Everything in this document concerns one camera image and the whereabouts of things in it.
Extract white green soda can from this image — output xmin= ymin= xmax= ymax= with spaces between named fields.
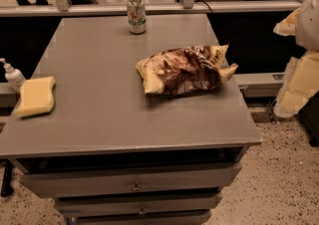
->
xmin=127 ymin=0 xmax=147 ymax=34

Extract yellow sponge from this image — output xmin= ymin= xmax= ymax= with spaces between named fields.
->
xmin=15 ymin=77 xmax=56 ymax=117

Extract middle grey drawer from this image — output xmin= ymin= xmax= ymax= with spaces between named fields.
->
xmin=55 ymin=192 xmax=222 ymax=217

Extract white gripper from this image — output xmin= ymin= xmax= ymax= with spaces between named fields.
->
xmin=273 ymin=0 xmax=319 ymax=118

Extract top grey drawer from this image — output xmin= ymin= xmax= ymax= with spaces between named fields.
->
xmin=21 ymin=162 xmax=241 ymax=198

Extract white pump bottle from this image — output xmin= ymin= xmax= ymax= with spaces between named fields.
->
xmin=0 ymin=58 xmax=25 ymax=93

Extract black cable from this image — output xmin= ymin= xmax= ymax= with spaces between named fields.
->
xmin=195 ymin=0 xmax=215 ymax=16

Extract grey drawer cabinet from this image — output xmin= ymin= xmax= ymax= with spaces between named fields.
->
xmin=0 ymin=14 xmax=263 ymax=225

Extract grey drawer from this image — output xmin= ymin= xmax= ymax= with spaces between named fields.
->
xmin=77 ymin=210 xmax=211 ymax=225
xmin=21 ymin=162 xmax=241 ymax=198
xmin=55 ymin=192 xmax=222 ymax=217

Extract bottom grey drawer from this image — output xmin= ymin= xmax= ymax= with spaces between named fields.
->
xmin=77 ymin=210 xmax=211 ymax=225

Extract metal railing frame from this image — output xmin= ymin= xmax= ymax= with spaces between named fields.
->
xmin=0 ymin=0 xmax=319 ymax=99

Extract brown chip bag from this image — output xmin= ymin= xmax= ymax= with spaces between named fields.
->
xmin=136 ymin=45 xmax=238 ymax=96

